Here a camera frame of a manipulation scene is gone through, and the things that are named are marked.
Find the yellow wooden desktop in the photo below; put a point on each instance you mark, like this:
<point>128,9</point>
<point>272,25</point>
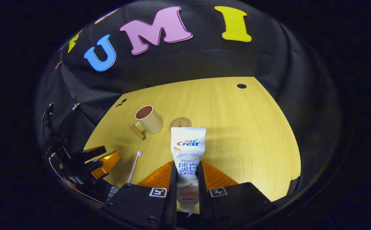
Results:
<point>246,134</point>

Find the round brown coaster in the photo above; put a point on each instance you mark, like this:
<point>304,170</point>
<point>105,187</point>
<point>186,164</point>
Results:
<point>180,121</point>

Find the round black desk grommet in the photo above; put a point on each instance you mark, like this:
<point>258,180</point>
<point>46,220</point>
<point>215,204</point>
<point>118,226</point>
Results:
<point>241,86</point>

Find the pink white toothbrush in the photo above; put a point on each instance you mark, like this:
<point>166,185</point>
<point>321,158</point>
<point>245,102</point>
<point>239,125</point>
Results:
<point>134,166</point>

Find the silver cloth clip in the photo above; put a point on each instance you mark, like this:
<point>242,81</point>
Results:
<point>75,106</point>

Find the double black desk grommet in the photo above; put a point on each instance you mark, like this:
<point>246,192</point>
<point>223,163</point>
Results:
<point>123,101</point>

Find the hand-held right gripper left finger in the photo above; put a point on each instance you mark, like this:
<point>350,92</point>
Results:
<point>172,195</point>

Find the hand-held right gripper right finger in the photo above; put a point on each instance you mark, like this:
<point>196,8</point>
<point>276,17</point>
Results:
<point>202,198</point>

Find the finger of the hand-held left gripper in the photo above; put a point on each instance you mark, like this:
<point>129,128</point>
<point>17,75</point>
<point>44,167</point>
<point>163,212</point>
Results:
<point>107,163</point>
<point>94,152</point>

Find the beige cup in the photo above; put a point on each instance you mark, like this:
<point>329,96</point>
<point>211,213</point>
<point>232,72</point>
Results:
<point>152,123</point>

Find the white toothpaste tube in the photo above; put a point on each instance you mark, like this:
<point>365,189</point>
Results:
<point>188,159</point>

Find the black desk edge clamp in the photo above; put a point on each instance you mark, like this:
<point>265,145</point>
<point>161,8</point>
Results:
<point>295,185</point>

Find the black backdrop cloth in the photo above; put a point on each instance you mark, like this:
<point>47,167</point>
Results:
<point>185,60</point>

